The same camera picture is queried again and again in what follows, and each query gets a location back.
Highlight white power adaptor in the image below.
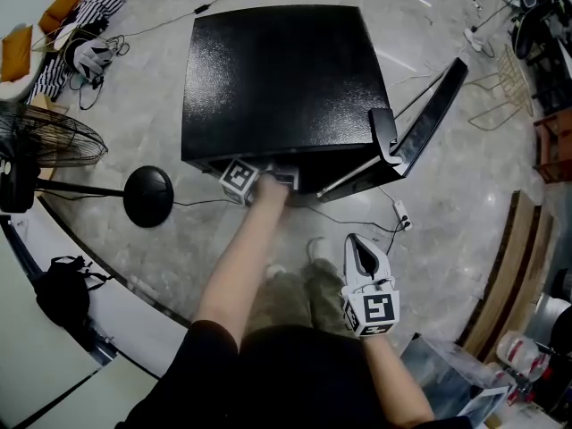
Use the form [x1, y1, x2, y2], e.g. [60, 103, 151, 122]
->
[463, 26, 484, 54]

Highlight stack of wooden boards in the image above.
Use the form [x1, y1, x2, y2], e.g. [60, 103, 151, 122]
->
[454, 189, 556, 365]

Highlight gold wire chair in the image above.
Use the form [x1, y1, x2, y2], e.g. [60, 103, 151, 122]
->
[464, 44, 535, 132]

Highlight person's left hand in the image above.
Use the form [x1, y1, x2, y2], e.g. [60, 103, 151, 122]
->
[252, 174, 290, 209]

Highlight grey white bag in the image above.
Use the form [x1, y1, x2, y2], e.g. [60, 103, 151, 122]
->
[72, 38, 115, 79]

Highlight clear plastic jug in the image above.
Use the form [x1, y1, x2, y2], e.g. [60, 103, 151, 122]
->
[494, 330, 551, 382]

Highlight steel pot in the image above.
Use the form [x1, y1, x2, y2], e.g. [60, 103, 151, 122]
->
[526, 291, 572, 346]

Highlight black white striped cloth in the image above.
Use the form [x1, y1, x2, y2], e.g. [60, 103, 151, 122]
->
[25, 0, 125, 103]

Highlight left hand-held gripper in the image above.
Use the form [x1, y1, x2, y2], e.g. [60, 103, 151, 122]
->
[218, 158, 299, 207]

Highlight clear plastic box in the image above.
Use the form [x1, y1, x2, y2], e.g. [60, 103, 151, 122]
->
[399, 332, 511, 420]

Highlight person's white shoe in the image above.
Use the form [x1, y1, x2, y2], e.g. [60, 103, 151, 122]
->
[307, 236, 337, 264]

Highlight black backpack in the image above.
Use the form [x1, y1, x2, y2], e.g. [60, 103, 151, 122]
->
[33, 254, 114, 330]

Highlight person's camouflage trousers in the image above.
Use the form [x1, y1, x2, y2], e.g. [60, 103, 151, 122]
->
[247, 257, 358, 339]

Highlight white power strip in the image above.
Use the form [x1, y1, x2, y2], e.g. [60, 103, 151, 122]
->
[391, 199, 413, 232]

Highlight red-brown wooden stool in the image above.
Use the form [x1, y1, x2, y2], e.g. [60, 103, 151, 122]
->
[533, 108, 572, 185]

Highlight person's black shirt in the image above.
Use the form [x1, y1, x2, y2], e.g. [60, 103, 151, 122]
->
[115, 318, 475, 429]

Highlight orange cushion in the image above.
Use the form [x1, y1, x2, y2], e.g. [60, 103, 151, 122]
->
[0, 24, 35, 84]
[38, 0, 118, 36]

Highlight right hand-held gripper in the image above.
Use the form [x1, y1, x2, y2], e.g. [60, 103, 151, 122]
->
[341, 232, 401, 337]

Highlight black scooter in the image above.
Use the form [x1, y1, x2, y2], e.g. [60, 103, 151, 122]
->
[510, 0, 572, 112]

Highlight person's left forearm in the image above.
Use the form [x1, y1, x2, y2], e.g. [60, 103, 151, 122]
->
[191, 197, 291, 343]

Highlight black standing fan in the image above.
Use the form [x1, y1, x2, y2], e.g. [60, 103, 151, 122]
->
[0, 100, 175, 230]

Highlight person's right forearm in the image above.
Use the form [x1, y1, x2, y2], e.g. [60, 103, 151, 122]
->
[360, 332, 437, 429]

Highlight black fridge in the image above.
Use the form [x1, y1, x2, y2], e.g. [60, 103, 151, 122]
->
[181, 4, 469, 206]

